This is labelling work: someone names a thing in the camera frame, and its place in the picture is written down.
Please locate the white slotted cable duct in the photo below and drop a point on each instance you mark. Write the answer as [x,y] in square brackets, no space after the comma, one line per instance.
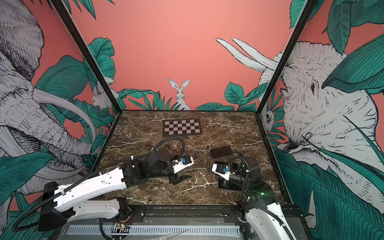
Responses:
[226,231]

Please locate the black front rail frame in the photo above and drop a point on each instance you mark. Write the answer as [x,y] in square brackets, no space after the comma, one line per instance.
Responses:
[150,211]

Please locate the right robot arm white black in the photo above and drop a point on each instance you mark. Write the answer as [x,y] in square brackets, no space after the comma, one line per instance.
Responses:
[261,208]

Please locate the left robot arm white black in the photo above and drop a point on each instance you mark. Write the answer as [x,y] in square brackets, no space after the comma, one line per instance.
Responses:
[65,203]

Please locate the right black corner post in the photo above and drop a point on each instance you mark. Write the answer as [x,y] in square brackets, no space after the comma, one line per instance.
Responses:
[297,31]

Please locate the black corner post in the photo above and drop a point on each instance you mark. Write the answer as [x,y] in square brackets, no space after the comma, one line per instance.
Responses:
[84,49]
[297,31]

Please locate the chessboard brown and pink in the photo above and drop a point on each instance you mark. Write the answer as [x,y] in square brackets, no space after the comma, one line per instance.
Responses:
[181,127]

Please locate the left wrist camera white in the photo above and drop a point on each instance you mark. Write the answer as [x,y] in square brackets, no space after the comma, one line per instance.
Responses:
[182,163]

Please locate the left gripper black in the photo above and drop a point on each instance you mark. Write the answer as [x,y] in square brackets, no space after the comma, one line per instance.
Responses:
[182,178]

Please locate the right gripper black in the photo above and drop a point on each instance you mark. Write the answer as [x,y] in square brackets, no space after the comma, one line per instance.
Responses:
[226,184]

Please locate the left black corner post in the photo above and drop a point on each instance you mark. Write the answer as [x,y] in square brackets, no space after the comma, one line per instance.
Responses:
[84,49]

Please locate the far black smartphone blue edge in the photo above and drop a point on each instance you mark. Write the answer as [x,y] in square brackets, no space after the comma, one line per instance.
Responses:
[220,152]

